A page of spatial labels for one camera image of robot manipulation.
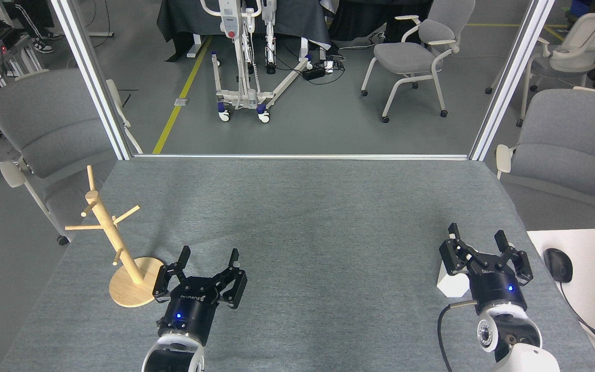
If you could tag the person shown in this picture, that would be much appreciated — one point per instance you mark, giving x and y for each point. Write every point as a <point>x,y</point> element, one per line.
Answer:
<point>34,20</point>

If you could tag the black power strip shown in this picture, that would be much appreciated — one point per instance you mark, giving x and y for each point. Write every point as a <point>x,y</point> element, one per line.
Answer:
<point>314,73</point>

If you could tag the dark cloth covered table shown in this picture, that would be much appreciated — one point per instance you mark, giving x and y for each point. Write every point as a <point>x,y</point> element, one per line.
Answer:
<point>184,15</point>

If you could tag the white mesh-back chair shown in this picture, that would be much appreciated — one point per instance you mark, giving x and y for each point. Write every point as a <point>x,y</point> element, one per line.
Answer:
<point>592,31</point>

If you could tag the white hexagonal cup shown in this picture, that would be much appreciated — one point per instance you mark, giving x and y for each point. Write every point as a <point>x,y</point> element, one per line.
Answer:
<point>452,287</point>

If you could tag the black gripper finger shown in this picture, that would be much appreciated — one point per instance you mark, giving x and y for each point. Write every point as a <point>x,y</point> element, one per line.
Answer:
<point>235,289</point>
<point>163,284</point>
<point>452,256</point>
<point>522,266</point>

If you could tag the white stand on wheels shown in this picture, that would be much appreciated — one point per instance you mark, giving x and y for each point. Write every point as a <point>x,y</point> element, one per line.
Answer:
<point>229,20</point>

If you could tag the black computer mouse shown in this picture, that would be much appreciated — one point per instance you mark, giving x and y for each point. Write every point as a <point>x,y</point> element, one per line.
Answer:
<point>558,264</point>

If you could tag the grey chair with white frame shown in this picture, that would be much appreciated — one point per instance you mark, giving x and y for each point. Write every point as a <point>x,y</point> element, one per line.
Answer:
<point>571,134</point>
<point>44,124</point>
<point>406,57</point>

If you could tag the silver frame rail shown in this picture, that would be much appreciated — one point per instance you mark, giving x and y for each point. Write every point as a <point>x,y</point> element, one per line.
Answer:
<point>302,156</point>

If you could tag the silver frame post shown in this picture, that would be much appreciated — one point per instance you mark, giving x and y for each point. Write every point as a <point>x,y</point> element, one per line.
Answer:
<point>509,77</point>
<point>91,77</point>

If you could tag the wooden cup rack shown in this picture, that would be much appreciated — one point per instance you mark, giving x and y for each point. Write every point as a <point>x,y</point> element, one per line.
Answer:
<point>122,248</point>

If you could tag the metal floor plate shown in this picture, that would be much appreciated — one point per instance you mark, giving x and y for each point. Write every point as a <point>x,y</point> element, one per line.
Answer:
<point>182,102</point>

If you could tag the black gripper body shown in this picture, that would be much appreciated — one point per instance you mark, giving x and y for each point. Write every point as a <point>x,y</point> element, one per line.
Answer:
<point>499,289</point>
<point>189,310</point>

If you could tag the metal equipment rack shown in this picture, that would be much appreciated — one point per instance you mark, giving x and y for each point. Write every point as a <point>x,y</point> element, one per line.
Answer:
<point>8,57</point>

